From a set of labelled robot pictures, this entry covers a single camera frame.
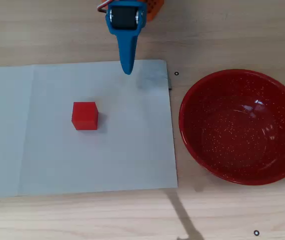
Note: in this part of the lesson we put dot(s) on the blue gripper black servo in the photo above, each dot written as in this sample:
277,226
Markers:
125,33

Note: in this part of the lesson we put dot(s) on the red cube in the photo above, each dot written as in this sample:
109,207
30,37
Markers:
84,116

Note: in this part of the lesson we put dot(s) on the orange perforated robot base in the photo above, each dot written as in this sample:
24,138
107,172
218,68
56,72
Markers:
154,8

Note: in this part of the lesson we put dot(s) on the red speckled bowl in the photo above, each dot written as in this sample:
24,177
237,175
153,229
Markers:
241,127

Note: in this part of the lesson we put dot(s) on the small grey tape tab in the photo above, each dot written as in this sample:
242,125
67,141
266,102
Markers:
169,84

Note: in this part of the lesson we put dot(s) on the grey paper sheet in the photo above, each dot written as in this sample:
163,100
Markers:
87,130

